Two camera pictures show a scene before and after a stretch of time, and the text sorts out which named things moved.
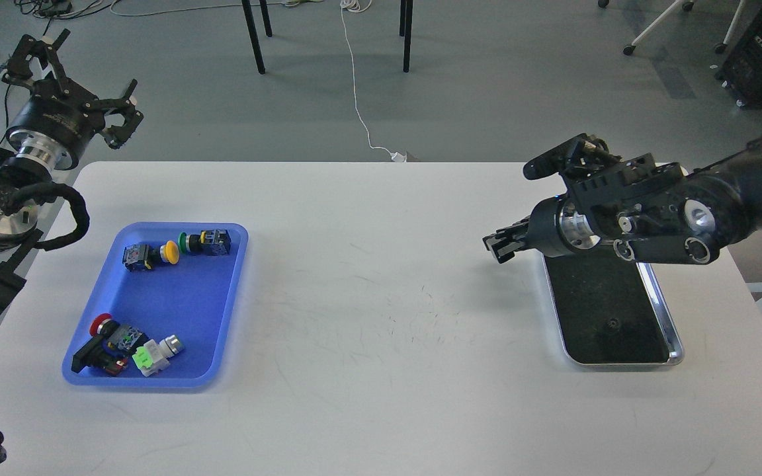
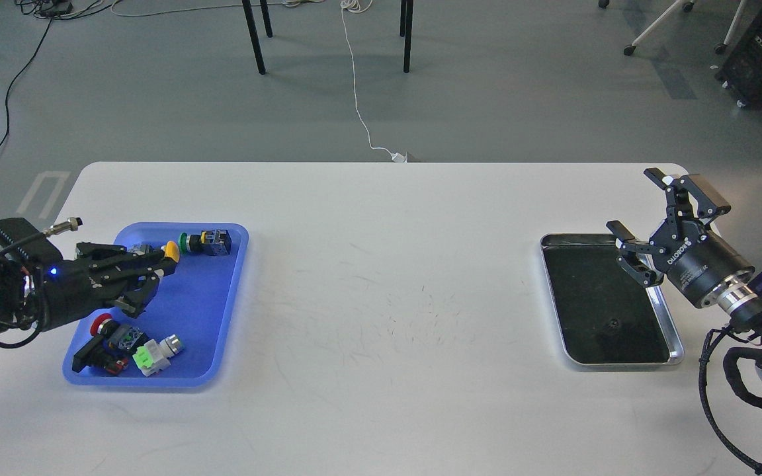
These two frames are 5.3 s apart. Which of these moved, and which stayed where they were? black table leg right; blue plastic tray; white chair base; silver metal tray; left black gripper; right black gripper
Moved: left black gripper; right black gripper
Stayed: black table leg right; blue plastic tray; white chair base; silver metal tray
